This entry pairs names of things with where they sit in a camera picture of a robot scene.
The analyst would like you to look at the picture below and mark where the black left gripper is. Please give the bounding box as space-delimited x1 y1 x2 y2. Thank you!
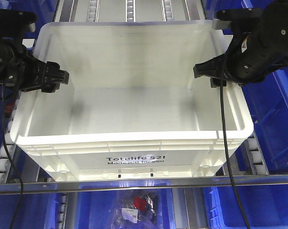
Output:
0 9 69 93

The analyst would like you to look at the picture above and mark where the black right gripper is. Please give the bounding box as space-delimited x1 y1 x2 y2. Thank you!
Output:
193 0 288 88

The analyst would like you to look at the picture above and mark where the white Totelife plastic bin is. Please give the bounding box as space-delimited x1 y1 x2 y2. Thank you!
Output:
10 20 254 181

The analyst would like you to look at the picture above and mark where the blue bin left shelf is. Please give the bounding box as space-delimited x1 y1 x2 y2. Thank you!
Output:
0 0 38 144

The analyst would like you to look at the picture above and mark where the blue bin shelf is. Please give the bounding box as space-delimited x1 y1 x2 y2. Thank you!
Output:
0 0 38 144
215 0 288 174

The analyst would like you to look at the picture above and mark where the blue bin right shelf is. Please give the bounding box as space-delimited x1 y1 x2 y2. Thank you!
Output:
215 0 288 174

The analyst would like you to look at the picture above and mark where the blue bin lower left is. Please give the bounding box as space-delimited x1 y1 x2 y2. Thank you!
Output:
0 193 58 229

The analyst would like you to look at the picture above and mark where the blue bin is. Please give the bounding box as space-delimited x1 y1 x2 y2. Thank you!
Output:
0 193 58 229
203 185 288 229
44 181 175 229

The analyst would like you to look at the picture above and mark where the blue bin lower middle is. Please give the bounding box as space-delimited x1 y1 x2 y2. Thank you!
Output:
44 181 175 229

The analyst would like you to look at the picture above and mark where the blue bin lower right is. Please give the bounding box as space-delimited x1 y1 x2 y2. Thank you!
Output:
203 185 288 229

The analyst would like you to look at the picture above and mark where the rear roller track right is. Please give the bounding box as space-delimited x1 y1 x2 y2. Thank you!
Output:
161 0 174 21

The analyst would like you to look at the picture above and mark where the rear roller track left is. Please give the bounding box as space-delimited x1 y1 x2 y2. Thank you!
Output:
86 0 100 22

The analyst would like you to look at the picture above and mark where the right white roller track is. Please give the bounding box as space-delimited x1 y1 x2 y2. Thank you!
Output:
241 121 269 176

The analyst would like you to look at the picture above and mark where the white roller track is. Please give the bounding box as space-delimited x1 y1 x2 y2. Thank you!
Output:
241 121 269 176
0 95 21 184

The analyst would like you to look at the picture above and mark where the left white roller track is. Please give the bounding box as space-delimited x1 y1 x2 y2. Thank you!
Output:
0 95 21 184

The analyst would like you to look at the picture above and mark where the rear roller track middle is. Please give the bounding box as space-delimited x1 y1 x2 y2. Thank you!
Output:
125 0 135 22

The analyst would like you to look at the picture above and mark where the lower roller track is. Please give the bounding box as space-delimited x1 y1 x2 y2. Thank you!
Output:
56 193 68 229

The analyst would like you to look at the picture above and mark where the plastic bag with parts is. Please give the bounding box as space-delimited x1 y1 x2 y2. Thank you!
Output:
109 190 159 229

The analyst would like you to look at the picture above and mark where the black right cable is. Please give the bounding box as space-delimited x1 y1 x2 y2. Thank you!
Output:
219 33 252 229

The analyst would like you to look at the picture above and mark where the black cable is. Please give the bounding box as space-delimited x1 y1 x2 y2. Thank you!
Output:
219 33 252 229
0 78 24 229

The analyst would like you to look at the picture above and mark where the black left cable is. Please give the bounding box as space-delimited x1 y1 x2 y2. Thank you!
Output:
0 78 24 229

